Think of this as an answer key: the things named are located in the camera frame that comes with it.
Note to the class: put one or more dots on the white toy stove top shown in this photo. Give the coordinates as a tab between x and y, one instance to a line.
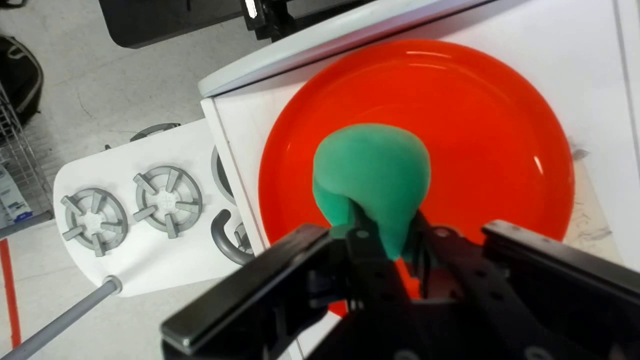
155	212

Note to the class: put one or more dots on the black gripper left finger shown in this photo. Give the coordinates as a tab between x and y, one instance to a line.
260	309

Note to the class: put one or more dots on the orange plate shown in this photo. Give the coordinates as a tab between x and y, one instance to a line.
496	149

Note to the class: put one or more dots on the white toy kitchen cabinet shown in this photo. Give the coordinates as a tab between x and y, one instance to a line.
579	54

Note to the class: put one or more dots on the green plush toy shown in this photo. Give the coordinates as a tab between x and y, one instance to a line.
380	169

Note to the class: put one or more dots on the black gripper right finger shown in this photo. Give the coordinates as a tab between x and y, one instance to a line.
560	272

